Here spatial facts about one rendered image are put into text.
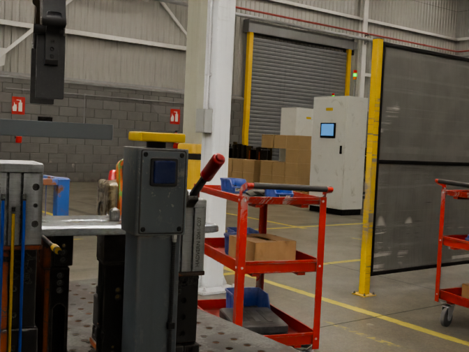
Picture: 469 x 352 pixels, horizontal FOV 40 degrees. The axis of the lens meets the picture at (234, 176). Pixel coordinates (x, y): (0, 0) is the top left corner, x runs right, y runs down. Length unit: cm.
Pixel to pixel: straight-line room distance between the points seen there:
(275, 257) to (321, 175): 824
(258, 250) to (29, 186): 226
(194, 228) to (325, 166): 1031
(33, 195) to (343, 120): 1023
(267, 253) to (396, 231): 252
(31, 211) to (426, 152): 498
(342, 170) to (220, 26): 639
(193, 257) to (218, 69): 399
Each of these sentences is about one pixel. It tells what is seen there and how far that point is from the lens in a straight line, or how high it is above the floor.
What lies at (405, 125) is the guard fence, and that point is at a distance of 550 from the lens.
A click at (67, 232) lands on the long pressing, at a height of 99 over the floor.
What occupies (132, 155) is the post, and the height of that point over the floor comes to 113.
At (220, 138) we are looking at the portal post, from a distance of 497.
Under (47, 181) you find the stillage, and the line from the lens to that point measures 310.
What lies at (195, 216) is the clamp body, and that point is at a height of 103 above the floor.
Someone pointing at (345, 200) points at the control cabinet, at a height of 26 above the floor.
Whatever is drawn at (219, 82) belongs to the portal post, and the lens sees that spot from 497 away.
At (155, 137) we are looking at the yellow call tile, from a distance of 83.
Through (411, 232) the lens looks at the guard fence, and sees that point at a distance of 570.
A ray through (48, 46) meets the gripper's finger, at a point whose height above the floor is 125.
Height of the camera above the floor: 115
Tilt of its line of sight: 3 degrees down
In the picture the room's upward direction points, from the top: 3 degrees clockwise
